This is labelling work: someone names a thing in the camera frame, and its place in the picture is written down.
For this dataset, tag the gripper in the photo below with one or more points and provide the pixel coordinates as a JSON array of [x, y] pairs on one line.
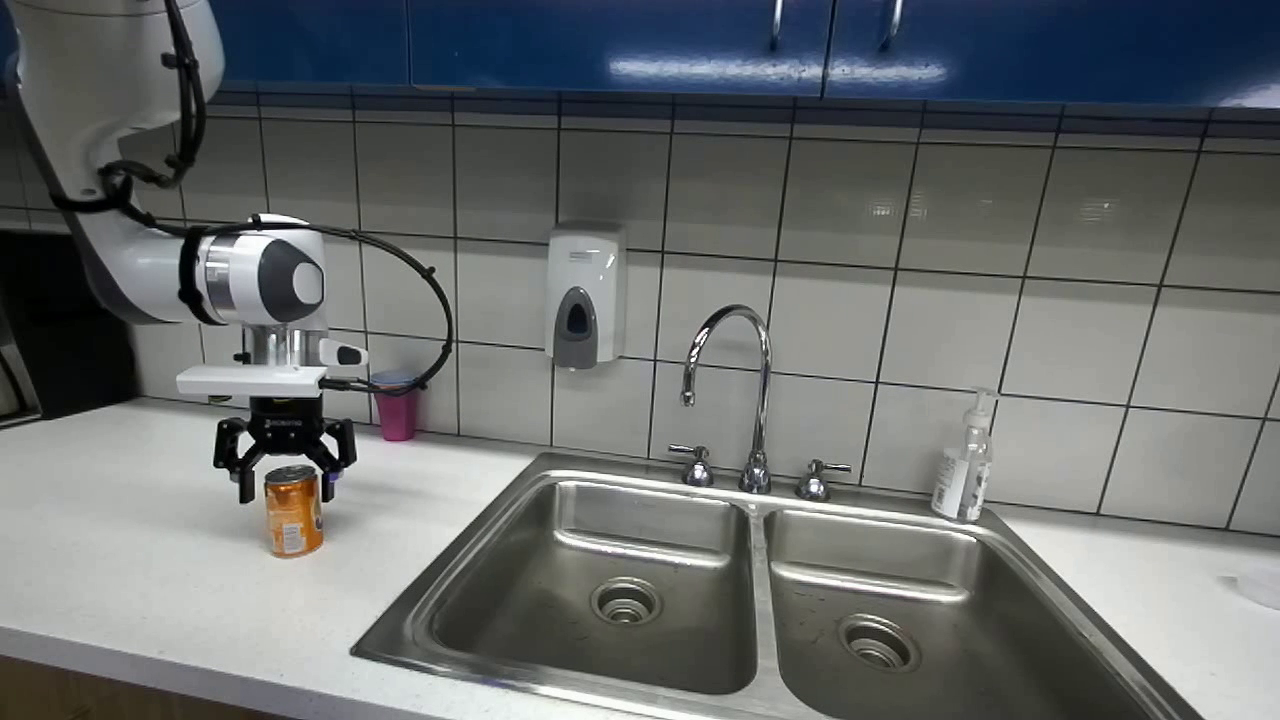
[[288, 425]]

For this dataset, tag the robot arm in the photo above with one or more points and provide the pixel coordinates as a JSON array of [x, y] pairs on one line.
[[120, 260]]

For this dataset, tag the orange can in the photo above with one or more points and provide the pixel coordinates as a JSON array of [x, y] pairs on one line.
[[293, 515]]

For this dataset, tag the steel double sink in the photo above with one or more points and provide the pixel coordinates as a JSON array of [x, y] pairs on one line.
[[650, 570]]

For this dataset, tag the pink cup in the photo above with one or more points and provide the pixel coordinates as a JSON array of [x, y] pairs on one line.
[[396, 412]]

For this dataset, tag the black appliance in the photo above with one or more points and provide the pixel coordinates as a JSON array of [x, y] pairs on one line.
[[60, 340]]

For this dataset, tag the chrome tap lever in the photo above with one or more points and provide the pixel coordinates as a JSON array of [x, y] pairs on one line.
[[815, 482], [695, 468]]

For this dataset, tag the blue cabinet door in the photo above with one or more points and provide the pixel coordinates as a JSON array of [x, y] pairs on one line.
[[310, 40], [1080, 45], [600, 40]]

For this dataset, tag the chrome gooseneck tap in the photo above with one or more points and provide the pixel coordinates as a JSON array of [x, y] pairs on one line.
[[762, 400]]

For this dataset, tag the clear pump bottle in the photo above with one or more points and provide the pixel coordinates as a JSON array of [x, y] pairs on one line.
[[965, 475]]

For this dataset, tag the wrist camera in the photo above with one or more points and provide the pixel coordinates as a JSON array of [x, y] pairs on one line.
[[250, 380]]

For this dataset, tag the white wall soap dispenser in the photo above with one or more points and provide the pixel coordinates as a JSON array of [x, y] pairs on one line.
[[585, 290]]

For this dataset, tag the blue wall cabinet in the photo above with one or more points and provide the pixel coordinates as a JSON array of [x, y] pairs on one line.
[[700, 40]]

